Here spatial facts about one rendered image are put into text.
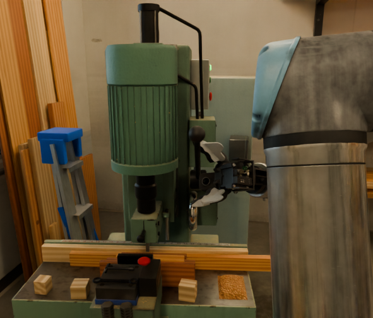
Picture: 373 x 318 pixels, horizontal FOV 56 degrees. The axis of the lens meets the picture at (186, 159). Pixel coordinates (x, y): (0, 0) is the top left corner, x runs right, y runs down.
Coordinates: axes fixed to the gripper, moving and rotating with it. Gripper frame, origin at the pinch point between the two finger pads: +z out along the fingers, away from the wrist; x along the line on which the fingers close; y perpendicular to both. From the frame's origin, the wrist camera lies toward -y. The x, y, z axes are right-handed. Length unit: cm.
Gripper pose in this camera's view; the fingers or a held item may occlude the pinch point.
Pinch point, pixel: (188, 171)
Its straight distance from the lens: 78.2
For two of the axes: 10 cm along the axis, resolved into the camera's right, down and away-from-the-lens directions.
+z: -7.9, -1.4, -5.9
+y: 6.1, -1.5, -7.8
